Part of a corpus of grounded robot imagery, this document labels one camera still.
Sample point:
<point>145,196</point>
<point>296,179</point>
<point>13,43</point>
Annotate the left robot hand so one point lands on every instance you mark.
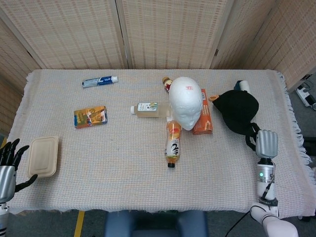
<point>7,168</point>

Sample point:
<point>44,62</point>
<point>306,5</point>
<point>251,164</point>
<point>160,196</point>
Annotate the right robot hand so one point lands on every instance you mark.
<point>264,144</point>

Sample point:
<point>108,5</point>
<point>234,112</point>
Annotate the black cap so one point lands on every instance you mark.
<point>237,111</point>

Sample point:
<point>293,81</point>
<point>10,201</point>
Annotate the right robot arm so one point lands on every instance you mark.
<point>267,192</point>

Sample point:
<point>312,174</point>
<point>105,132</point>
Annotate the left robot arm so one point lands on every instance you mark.
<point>3,219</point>

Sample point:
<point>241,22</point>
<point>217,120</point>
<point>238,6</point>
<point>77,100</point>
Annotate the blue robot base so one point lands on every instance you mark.
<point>155,223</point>

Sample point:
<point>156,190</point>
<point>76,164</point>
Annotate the white foam mannequin head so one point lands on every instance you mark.
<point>185,101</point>

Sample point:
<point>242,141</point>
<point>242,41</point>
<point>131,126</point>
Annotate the orange drink bottle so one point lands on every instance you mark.
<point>173,143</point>

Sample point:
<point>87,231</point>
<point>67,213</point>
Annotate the clear tea bottle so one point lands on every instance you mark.
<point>150,110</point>

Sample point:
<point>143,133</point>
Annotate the beige lidded food container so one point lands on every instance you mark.
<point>44,156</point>

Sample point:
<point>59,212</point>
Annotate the white power strip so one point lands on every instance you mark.
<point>306,95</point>

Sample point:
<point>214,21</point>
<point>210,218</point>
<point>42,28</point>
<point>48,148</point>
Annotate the orange rectangular box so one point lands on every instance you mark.
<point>204,116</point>

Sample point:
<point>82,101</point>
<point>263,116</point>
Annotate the colourful printed box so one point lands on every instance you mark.
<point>90,117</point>

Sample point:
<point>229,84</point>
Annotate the woven beige tablecloth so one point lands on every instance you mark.
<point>153,177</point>

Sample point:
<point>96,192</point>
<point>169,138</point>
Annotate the blue and white toothpaste tube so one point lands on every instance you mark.
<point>99,81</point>

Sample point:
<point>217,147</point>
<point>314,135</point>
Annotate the folding bamboo screen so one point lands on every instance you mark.
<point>158,32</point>

